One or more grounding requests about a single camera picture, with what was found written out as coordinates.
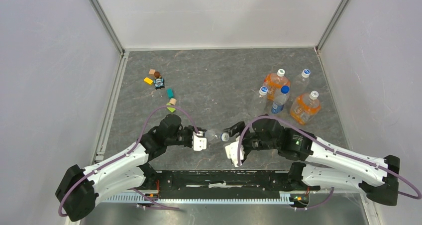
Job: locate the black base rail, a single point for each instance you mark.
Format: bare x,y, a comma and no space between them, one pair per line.
224,184

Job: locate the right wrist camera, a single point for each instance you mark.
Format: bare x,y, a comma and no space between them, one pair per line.
231,151

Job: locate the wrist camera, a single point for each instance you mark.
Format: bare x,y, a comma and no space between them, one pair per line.
199,142
231,151

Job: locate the blue cap pepsi bottle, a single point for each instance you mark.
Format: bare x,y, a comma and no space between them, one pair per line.
280,98

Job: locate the yellow block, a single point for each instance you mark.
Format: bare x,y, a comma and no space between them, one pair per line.
148,81

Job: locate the tan cylinder block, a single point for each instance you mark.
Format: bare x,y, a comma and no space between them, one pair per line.
173,101

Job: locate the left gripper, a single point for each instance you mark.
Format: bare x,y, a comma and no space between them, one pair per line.
191,129

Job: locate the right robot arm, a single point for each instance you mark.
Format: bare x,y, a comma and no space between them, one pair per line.
316,162

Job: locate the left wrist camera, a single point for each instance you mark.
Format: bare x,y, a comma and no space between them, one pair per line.
199,142

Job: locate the green block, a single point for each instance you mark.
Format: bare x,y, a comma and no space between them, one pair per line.
170,107

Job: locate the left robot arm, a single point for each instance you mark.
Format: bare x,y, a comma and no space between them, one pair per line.
82,189

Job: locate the orange bottle right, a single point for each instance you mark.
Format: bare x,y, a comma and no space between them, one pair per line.
305,107

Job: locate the white green bottle cap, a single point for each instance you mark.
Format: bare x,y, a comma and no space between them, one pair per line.
224,137

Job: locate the teal block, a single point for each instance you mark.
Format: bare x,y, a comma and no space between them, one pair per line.
170,93

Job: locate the orange bottle left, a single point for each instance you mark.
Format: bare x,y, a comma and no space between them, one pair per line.
274,82

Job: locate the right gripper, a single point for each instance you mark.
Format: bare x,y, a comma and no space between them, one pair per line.
239,126

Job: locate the blue label bottle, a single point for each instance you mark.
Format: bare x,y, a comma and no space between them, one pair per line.
213,135

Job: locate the orange bottle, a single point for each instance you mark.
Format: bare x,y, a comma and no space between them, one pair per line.
274,82
305,107

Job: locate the clear plastic bottle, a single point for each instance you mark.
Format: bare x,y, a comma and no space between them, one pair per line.
258,104

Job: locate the clear bottle white cap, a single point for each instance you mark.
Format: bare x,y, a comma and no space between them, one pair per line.
300,83

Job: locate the white cable tray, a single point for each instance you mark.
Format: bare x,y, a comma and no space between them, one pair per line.
281,199

